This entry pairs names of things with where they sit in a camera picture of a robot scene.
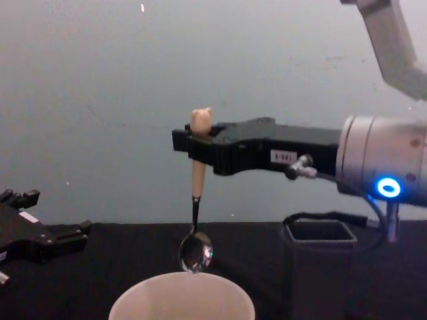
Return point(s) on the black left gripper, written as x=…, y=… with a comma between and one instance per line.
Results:
x=23, y=236

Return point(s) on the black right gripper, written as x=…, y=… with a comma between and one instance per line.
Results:
x=300, y=146

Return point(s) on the silver and grey right arm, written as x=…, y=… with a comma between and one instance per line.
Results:
x=377, y=156

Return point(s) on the black table cloth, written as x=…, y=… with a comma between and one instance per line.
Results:
x=116, y=260

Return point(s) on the white cup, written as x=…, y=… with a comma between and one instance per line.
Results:
x=187, y=300

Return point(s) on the black square container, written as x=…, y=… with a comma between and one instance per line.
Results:
x=317, y=283

